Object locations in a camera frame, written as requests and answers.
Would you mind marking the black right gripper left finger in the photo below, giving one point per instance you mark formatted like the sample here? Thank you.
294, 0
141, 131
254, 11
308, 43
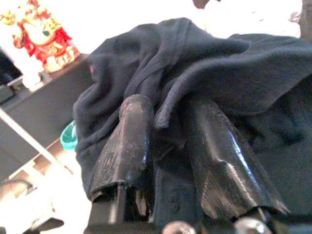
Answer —
126, 146

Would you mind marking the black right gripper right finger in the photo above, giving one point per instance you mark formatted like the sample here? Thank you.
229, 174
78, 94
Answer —
219, 170

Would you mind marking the black garment with green logo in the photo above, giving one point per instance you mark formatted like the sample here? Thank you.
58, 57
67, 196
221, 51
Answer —
195, 61

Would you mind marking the red bin with teal bag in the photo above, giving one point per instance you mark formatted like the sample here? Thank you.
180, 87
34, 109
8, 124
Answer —
69, 136

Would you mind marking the black low tv console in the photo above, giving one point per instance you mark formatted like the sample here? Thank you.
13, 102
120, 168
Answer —
48, 102

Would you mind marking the silver metal clothes rack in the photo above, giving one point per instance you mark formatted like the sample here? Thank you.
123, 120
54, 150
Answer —
31, 139

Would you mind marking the red lion figurine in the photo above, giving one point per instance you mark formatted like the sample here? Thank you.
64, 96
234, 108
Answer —
44, 36

